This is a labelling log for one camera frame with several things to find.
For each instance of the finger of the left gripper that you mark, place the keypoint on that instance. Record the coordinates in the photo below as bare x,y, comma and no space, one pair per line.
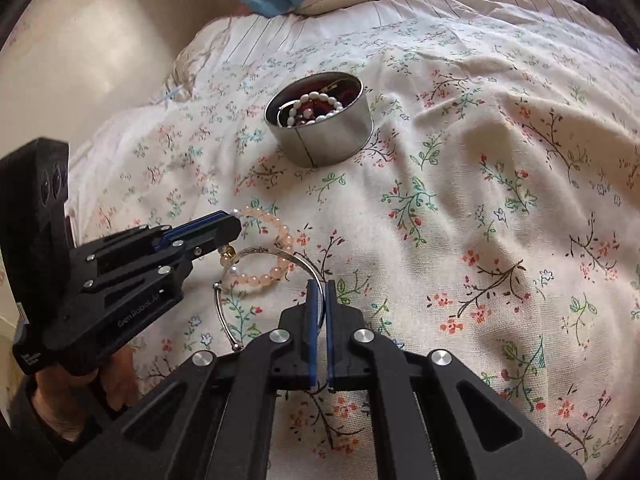
208,233
179,253

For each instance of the floral white bedsheet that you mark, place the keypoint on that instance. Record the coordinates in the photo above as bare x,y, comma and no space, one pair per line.
494,210

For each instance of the black camera box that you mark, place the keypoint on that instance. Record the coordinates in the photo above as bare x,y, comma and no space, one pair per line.
35,214

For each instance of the thin silver bangle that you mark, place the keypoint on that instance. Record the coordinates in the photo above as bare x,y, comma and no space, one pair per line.
231,276

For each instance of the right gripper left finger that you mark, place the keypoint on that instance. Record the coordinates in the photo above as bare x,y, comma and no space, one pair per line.
295,342

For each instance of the round silver metal tin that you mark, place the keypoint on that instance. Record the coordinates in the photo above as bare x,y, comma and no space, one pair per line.
321,119

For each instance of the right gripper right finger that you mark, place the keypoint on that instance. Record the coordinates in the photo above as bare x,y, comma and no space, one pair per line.
348,369

